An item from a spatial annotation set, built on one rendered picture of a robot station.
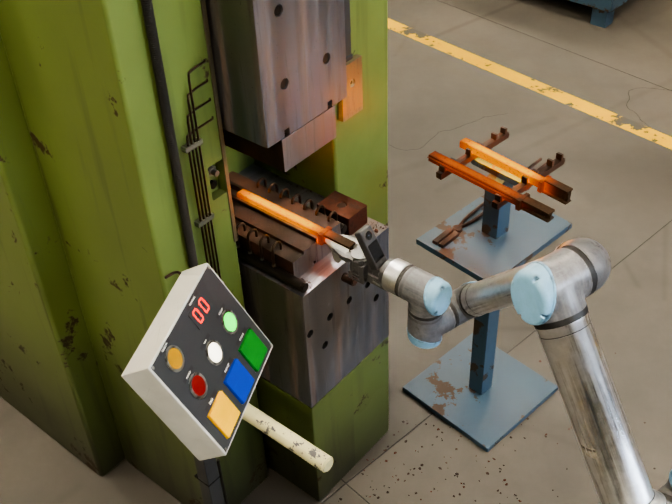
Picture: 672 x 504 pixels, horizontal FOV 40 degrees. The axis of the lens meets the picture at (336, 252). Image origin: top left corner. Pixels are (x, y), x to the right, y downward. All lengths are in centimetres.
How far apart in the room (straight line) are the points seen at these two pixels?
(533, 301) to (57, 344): 150
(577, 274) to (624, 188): 259
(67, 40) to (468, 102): 325
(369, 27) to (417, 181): 189
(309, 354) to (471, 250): 62
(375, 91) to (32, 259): 108
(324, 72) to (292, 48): 15
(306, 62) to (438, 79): 309
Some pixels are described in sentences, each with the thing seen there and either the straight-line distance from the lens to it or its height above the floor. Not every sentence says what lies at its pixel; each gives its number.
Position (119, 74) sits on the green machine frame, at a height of 164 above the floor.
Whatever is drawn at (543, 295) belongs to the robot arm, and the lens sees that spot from 186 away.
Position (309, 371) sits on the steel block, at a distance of 263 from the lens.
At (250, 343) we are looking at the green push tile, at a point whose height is 103.
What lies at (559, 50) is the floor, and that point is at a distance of 561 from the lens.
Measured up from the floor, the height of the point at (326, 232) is 101.
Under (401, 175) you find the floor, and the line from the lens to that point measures 444.
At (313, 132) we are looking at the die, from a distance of 229.
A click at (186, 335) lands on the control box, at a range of 200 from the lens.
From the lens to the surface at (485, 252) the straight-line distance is 283.
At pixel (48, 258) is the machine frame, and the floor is 95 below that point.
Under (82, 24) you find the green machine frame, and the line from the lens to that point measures 201.
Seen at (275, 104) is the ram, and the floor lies 147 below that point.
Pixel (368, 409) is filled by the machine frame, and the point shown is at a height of 22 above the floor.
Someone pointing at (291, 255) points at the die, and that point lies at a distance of 245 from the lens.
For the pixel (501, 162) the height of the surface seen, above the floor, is 102.
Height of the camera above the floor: 255
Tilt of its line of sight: 40 degrees down
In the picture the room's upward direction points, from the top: 3 degrees counter-clockwise
